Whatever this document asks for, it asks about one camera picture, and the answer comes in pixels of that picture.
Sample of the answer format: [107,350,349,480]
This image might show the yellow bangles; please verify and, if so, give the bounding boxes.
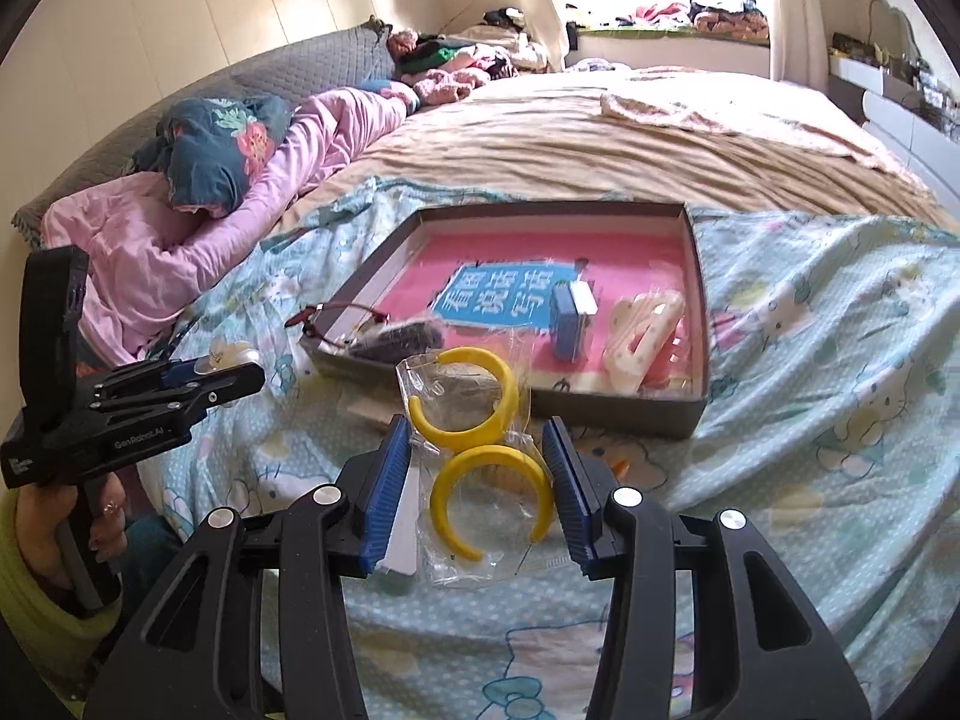
[397,335,555,587]

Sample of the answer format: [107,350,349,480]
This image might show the bag of dark jewelry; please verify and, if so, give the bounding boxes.
[347,319,444,366]

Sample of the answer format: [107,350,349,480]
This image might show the cream hair claw clip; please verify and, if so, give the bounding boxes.
[602,289,686,397]

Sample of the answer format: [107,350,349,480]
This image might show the small blue jewelry box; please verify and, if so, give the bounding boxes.
[550,280,599,362]

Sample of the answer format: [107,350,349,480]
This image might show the person's left hand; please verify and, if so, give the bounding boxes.
[13,471,130,590]

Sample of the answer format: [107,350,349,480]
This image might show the pink quilt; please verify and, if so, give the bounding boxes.
[41,82,420,366]

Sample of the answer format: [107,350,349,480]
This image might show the white paper card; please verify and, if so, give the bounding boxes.
[345,395,398,434]

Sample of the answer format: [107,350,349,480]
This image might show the dark floral pillow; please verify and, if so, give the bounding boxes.
[132,94,293,218]

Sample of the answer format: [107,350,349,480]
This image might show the Hello Kitty blue sheet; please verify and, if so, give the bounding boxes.
[140,179,958,718]

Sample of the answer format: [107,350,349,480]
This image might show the dark cardboard tray box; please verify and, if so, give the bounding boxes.
[295,200,709,439]

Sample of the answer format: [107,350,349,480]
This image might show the pink book with blue label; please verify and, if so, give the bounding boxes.
[376,231,692,392]

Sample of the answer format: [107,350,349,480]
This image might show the grey quilted headboard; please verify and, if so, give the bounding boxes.
[10,21,399,249]

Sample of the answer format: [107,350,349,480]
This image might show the tan bed blanket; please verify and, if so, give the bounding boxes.
[278,67,958,231]

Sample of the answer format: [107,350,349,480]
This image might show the pile of clothes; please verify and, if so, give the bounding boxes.
[387,7,550,80]

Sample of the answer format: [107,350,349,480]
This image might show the pink floral thin blanket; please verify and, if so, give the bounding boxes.
[601,93,926,188]

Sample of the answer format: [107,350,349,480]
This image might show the white grey low cabinet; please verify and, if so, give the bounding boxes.
[828,54,958,216]

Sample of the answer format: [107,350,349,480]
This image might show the window seat clothes pile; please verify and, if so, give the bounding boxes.
[596,0,770,44]

